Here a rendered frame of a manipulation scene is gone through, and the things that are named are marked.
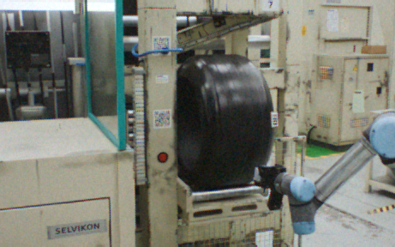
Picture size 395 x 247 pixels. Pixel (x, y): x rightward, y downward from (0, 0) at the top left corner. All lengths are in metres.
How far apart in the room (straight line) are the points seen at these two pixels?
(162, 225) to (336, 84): 4.91
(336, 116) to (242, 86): 4.88
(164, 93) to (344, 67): 4.88
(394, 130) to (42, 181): 0.99
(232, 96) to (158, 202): 0.54
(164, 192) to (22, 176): 0.93
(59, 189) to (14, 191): 0.11
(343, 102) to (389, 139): 5.21
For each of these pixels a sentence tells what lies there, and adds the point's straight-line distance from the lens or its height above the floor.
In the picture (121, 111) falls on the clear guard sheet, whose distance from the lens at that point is 1.29.
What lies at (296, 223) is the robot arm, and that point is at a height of 0.95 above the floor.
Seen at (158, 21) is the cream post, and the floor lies 1.61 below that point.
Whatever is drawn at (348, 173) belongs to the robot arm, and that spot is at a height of 1.10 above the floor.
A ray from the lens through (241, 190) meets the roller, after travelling 2.16.
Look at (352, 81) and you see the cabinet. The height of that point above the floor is 0.92.
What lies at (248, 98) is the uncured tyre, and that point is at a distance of 1.97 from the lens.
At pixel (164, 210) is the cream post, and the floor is 0.83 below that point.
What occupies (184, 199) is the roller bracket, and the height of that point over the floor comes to 0.90.
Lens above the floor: 1.57
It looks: 10 degrees down
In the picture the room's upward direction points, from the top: straight up
